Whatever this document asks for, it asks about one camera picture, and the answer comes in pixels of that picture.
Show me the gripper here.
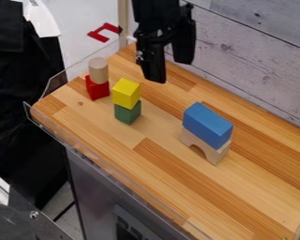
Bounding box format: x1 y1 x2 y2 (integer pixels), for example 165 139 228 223
132 3 198 84

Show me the yellow block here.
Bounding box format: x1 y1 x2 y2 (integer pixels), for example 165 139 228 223
111 77 143 111

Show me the beige wooden cylinder block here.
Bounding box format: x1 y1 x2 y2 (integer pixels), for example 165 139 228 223
87 56 111 85

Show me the green block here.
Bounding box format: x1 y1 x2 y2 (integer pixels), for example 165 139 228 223
113 99 143 126

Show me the red block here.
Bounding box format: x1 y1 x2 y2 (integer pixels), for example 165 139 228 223
83 74 112 101

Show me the blue block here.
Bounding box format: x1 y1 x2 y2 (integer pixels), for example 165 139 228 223
181 101 235 151

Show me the beige wooden arch block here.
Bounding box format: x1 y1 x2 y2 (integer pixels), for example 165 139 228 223
178 126 233 166

